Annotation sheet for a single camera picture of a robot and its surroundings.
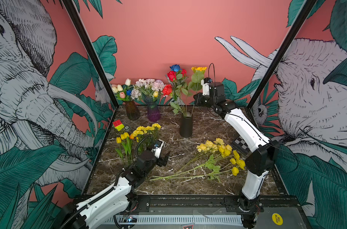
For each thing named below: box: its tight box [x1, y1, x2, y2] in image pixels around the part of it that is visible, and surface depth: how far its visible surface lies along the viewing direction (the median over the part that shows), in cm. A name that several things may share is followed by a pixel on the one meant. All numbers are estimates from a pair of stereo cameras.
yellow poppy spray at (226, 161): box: [150, 145, 246, 181], surface depth 88 cm
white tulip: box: [124, 77, 132, 86], surface depth 95 cm
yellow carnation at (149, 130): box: [145, 125, 155, 144], surface depth 103 cm
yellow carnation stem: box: [150, 123, 162, 144], surface depth 103 cm
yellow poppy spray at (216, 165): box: [149, 153, 246, 183], surface depth 88 cm
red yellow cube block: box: [112, 119, 125, 132], surface depth 105 cm
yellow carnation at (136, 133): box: [132, 129, 144, 150], surface depth 98 cm
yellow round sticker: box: [271, 212, 284, 226], surface depth 72 cm
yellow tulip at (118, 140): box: [114, 136, 126, 168], surface depth 97 cm
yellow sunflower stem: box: [187, 66, 208, 117], surface depth 77 cm
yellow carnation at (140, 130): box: [135, 125, 148, 151], surface depth 102 cm
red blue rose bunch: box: [162, 64, 191, 118], surface depth 85 cm
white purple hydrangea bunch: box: [130, 78, 166, 100], surface depth 92 cm
